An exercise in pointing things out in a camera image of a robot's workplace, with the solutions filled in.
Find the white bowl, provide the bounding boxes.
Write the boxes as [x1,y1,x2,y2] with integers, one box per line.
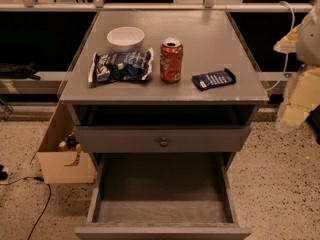
[107,27,145,52]

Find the grey drawer cabinet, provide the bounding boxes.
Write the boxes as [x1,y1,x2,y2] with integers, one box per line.
[61,10,268,164]

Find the blue chip bag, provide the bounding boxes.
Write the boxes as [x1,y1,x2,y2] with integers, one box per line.
[88,48,154,86]

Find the red coke can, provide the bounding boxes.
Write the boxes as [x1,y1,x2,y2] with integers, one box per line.
[160,37,183,83]

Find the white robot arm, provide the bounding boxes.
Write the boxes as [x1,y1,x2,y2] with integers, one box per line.
[274,0,320,133]

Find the white hanging cable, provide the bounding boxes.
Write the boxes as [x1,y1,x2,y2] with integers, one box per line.
[265,0,297,93]

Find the grey upper drawer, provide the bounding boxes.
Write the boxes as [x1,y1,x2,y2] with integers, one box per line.
[74,126,251,153]

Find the dark blue snack bar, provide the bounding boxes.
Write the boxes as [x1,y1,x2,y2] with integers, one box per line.
[192,68,236,91]

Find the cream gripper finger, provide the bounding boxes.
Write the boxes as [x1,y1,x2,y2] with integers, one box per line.
[273,25,300,54]
[276,66,320,133]

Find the cardboard box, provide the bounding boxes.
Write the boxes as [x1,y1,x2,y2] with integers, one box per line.
[36,103,96,184]

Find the items inside cardboard box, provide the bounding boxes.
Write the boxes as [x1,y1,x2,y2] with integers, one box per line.
[58,133,82,167]

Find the black floor cable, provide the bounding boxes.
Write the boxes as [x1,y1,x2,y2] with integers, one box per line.
[0,175,52,240]

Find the round drawer knob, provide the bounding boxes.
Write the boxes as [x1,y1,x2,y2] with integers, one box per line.
[160,138,168,147]

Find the open grey lower drawer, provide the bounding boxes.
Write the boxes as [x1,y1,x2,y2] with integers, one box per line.
[75,153,251,240]

